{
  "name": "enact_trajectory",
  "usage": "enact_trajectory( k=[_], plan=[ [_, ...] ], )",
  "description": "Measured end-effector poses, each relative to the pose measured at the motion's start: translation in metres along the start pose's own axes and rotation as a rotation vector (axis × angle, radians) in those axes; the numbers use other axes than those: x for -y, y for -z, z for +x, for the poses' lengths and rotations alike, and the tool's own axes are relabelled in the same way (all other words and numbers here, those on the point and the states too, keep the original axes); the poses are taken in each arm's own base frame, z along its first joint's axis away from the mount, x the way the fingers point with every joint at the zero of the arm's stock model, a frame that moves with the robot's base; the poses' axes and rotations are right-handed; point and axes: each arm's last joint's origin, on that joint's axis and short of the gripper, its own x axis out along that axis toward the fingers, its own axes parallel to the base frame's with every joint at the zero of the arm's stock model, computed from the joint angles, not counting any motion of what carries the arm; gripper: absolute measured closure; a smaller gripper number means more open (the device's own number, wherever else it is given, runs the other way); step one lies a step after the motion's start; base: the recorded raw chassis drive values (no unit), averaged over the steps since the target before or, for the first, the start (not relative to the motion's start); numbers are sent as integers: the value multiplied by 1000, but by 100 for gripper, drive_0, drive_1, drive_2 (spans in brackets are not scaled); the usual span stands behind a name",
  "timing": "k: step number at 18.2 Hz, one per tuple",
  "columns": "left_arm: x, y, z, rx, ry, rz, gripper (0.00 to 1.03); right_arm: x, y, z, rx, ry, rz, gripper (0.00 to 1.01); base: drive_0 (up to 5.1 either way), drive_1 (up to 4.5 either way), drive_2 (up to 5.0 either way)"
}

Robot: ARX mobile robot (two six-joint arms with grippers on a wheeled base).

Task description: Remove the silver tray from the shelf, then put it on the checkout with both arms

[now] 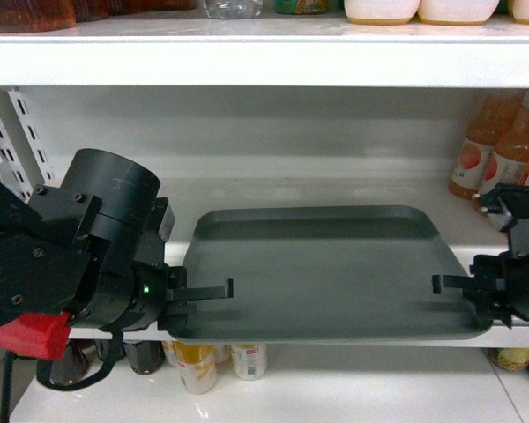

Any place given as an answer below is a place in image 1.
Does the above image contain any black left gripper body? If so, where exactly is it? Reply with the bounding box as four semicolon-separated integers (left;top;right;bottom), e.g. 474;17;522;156
71;197;175;331

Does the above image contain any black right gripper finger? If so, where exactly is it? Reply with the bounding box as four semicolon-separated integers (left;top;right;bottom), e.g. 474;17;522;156
431;275;478;294

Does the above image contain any orange juice bottle peach label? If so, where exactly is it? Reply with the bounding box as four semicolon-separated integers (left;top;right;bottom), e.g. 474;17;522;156
448;94;524;199

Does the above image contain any white upper shelf board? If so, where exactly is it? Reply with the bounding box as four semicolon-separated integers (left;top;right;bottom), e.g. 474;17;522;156
0;10;529;88

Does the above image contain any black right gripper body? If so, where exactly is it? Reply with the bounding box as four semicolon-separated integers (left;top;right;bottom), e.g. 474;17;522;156
470;183;529;326

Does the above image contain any white slotted shelf upright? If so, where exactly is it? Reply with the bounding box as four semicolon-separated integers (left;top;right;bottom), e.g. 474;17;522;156
0;87;54;201

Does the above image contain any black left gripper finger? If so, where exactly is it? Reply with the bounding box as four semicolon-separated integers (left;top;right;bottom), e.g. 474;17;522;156
157;301;196;330
167;278;234;301

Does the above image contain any grey rectangular serving tray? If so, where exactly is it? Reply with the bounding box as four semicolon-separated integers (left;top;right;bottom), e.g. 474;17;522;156
169;206;491;344

